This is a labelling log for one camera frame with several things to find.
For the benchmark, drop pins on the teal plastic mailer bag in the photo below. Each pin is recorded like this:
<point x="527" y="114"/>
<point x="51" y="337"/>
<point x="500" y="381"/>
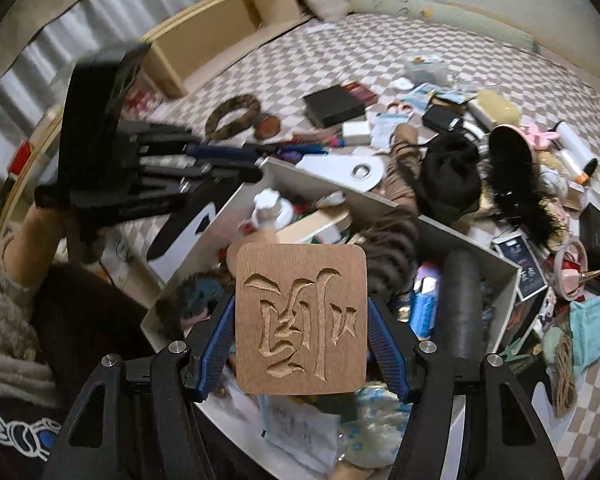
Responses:
<point x="584" y="320"/>

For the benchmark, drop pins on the white scraper tool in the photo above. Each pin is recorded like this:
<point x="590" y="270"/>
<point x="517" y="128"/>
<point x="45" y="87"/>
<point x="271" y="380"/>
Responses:
<point x="361" y="173"/>

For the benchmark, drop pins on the carved wooden plaque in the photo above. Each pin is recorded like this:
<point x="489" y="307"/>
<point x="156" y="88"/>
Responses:
<point x="301" y="319"/>

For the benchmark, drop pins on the wooden shelf unit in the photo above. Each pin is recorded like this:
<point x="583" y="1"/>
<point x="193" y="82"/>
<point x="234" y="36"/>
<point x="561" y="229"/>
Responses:
<point x="204" y="40"/>

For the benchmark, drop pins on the white storage box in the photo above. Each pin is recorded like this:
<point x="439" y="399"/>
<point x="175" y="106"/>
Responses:
<point x="405" y="241"/>

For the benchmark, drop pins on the person left hand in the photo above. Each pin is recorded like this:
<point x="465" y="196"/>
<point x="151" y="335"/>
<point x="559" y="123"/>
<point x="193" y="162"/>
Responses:
<point x="31" y="251"/>

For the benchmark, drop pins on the black flat gift box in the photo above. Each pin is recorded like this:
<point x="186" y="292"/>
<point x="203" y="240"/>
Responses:
<point x="332" y="106"/>

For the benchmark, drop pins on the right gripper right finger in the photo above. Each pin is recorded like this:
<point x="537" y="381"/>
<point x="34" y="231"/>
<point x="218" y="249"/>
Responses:
<point x="471" y="412"/>

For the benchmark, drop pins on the framed dark picture card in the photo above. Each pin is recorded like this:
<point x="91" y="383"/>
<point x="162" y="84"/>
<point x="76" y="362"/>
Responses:
<point x="516" y="249"/>

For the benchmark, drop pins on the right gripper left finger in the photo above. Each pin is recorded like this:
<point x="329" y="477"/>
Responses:
<point x="138" y="419"/>

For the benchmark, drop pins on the cardboard tube with rope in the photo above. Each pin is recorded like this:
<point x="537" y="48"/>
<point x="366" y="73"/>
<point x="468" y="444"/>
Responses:
<point x="403" y="167"/>

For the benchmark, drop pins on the brown fur headband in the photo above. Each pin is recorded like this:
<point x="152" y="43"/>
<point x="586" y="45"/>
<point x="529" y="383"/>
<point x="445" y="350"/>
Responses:
<point x="232" y="116"/>

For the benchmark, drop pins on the black foam roller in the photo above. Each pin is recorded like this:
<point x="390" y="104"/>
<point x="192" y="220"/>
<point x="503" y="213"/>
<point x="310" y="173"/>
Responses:
<point x="458" y="329"/>

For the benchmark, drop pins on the white power adapter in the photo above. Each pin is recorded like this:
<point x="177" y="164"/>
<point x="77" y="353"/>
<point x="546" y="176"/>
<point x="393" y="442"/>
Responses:
<point x="356" y="132"/>

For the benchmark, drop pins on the white cylinder black cap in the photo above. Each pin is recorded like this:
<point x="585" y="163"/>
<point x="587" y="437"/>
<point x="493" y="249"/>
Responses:
<point x="569" y="139"/>

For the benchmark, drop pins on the blue floral pouch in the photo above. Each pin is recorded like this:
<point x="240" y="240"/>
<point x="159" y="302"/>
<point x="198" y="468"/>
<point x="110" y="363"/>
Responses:
<point x="373" y="439"/>

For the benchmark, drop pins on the blue brown knitted item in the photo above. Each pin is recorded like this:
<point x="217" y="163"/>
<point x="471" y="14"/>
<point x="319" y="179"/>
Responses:
<point x="193" y="300"/>

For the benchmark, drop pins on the green bolster pillow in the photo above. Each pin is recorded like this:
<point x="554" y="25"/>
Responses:
<point x="449" y="15"/>

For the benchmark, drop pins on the round pink-rimmed tray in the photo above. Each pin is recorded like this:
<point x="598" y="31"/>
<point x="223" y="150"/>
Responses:
<point x="570" y="262"/>

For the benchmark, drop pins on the black hair wig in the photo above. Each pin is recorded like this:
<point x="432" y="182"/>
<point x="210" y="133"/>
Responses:
<point x="453" y="175"/>

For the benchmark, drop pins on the clear plastic container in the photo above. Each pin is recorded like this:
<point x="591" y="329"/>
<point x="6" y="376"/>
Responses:
<point x="425" y="68"/>

